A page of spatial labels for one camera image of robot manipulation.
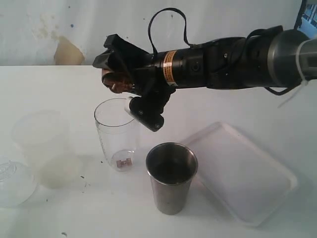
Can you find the white rectangular plastic tray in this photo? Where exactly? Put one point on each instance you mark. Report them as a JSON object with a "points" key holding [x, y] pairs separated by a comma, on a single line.
{"points": [[249, 182]]}

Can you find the small brown wooden cup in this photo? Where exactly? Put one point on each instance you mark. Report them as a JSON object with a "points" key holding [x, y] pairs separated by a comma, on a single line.
{"points": [[116, 82]]}

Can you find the clear plastic shaker lid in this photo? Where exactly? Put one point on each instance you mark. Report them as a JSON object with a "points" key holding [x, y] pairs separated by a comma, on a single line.
{"points": [[17, 183]]}

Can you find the dark metal frame post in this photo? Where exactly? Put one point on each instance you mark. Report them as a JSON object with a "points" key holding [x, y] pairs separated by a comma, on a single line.
{"points": [[298, 21]]}

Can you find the translucent white plastic container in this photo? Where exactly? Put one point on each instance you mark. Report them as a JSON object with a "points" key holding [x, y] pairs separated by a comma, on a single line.
{"points": [[44, 140]]}

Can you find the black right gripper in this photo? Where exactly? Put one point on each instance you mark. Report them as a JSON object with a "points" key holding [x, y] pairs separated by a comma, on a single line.
{"points": [[122, 56]]}

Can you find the clear plastic shaker cup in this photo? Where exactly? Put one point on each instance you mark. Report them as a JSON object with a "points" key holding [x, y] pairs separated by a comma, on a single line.
{"points": [[118, 132]]}

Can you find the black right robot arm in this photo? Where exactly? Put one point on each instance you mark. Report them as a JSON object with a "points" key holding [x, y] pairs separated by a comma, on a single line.
{"points": [[268, 58]]}

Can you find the stainless steel tumbler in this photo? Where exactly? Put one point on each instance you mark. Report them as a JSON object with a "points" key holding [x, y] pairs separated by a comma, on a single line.
{"points": [[171, 167]]}

